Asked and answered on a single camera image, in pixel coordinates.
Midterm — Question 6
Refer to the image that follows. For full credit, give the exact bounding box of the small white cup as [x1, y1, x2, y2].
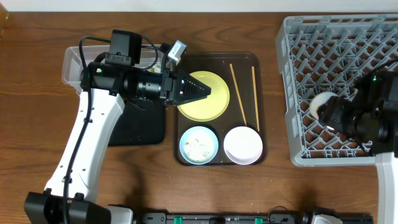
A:
[309, 91, 338, 131]

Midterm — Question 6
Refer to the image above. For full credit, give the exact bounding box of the wooden chopstick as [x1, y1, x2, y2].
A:
[229, 63, 247, 126]
[251, 66, 260, 132]

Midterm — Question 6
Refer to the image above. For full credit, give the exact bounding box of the blue bowl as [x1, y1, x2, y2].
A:
[178, 126, 219, 165]

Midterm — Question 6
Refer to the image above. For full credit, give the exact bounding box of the pink white bowl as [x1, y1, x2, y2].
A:
[223, 126, 263, 165]

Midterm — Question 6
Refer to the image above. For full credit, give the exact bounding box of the rice food waste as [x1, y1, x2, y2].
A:
[183, 135, 214, 163]

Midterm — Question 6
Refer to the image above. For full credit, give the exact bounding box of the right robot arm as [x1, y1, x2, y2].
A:
[310, 71, 397, 223]

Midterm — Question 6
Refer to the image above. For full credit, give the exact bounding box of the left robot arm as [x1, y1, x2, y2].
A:
[24, 30, 211, 223]

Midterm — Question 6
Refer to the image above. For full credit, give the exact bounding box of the grey dishwasher rack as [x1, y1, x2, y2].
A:
[275, 14, 397, 167]

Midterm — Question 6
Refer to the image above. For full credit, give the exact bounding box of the clear plastic bin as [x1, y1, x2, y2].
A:
[62, 45, 155, 95]

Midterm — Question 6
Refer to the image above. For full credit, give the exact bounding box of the yellow round plate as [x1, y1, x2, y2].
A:
[177, 71, 230, 122]

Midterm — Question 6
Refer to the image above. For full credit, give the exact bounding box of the black plastic tray bin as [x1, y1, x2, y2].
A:
[108, 100, 165, 146]

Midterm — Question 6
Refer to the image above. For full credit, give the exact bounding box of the dark brown serving tray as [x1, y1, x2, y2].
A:
[174, 52, 267, 166]

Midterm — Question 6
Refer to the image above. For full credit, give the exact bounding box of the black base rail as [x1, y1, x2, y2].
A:
[107, 205, 374, 224]

